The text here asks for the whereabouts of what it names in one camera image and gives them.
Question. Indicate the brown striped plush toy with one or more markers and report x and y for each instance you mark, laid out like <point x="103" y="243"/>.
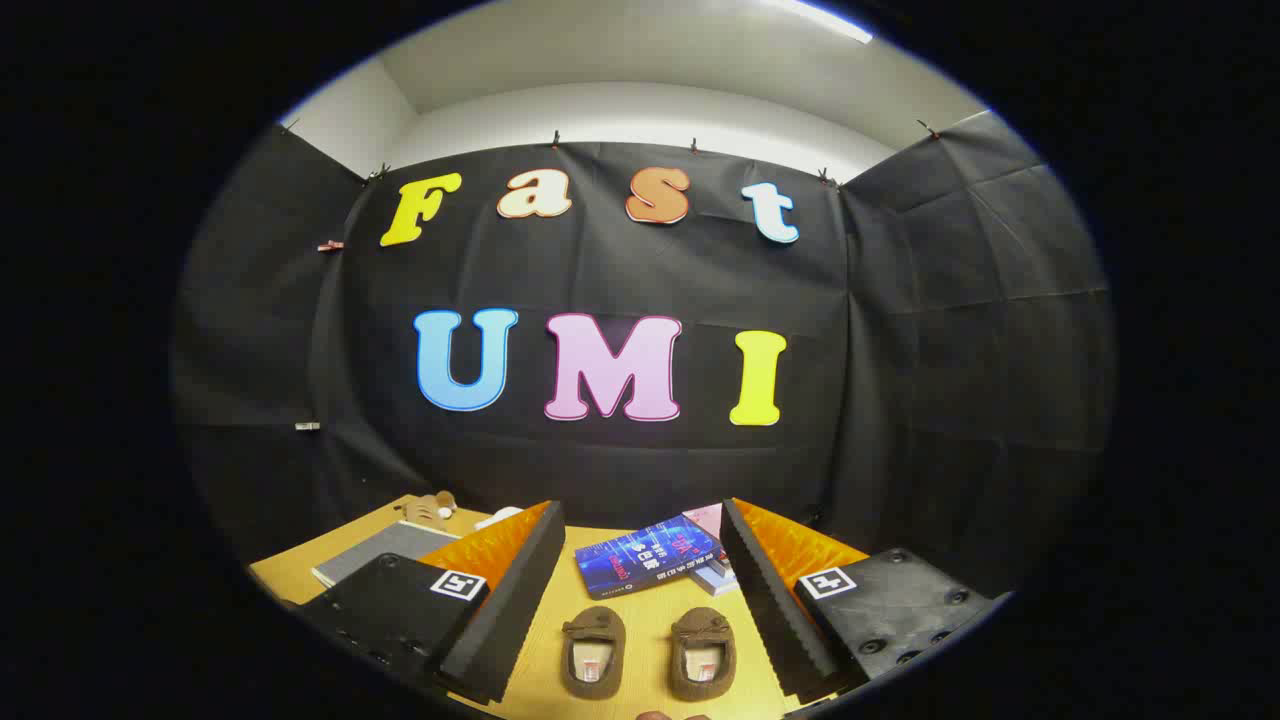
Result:
<point x="425" y="508"/>

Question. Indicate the light blue book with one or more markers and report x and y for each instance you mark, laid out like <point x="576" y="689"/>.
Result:
<point x="718" y="580"/>

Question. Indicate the white plush toy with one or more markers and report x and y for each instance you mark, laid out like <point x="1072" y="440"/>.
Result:
<point x="497" y="517"/>

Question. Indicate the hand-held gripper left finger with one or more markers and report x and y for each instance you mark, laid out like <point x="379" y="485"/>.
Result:
<point x="515" y="600"/>

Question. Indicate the brown fuzzy shoe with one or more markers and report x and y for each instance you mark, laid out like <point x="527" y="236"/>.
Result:
<point x="593" y="632"/>
<point x="702" y="632"/>

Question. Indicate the grey fabric storage box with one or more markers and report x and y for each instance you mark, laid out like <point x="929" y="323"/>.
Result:
<point x="385" y="552"/>

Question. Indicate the black backdrop cloth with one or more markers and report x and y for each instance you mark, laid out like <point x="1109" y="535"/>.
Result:
<point x="600" y="270"/>

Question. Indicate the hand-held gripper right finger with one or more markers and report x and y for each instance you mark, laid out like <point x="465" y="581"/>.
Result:
<point x="770" y="590"/>

